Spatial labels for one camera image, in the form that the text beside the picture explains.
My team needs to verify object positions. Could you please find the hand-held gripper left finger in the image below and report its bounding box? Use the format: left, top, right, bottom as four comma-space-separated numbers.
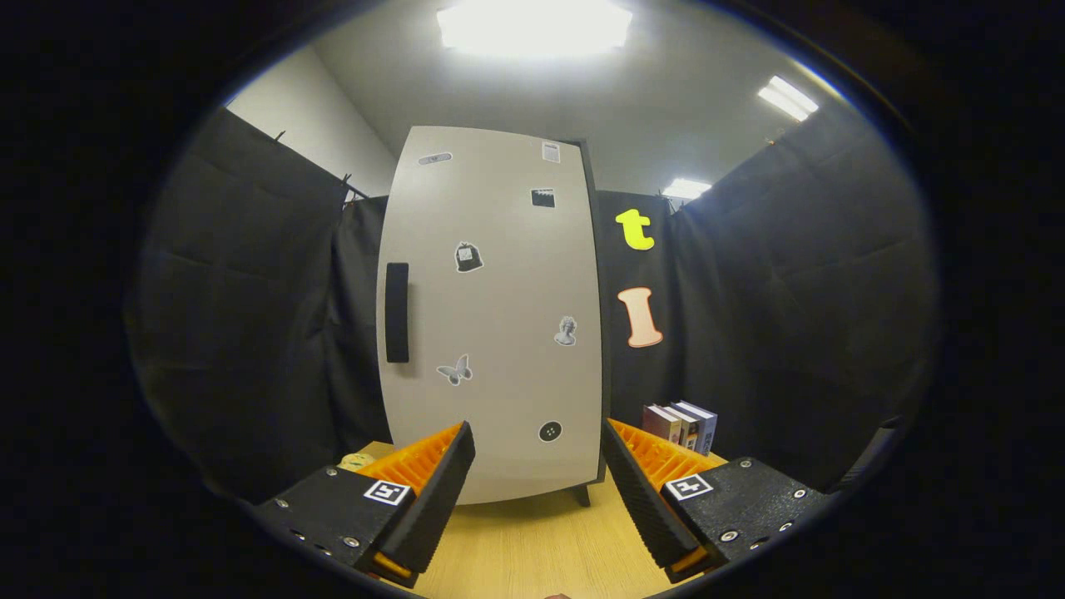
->
250, 421, 477, 590

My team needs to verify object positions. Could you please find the white spine book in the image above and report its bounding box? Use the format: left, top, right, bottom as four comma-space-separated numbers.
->
661, 403, 701, 452

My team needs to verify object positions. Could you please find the double strip ceiling light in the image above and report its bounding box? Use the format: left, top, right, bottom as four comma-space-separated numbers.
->
757, 75, 820, 122

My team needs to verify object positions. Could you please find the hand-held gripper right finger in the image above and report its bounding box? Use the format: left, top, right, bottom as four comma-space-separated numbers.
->
601, 418, 833, 585

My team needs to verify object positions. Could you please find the blue grey book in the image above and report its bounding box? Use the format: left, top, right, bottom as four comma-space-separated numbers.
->
676, 400, 718, 457

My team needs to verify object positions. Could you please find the large ceiling light panel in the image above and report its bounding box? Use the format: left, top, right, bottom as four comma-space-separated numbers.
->
437, 0, 633, 59

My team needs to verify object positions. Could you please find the black door handle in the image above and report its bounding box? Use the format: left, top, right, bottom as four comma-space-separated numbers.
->
385, 262, 410, 364

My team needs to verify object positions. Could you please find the black backdrop cloth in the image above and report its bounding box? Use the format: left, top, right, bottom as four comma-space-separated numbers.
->
125, 104, 941, 504

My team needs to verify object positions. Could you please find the beige cabinet door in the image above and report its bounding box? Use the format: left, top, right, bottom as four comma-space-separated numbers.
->
376, 125, 604, 506

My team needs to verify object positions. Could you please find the red book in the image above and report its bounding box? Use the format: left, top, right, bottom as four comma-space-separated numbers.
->
642, 404, 683, 446

